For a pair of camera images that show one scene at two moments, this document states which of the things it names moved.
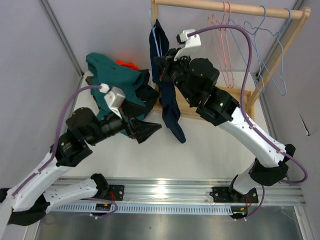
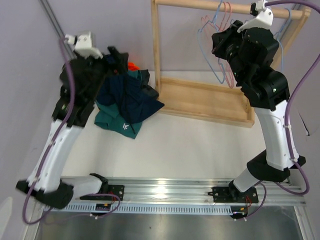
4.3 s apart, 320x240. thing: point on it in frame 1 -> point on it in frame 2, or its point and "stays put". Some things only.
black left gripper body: (125, 125) -> (117, 67)
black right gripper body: (174, 71) -> (228, 47)
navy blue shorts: (159, 45) -> (125, 92)
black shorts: (147, 94) stays put
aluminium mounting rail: (186, 191) stays put
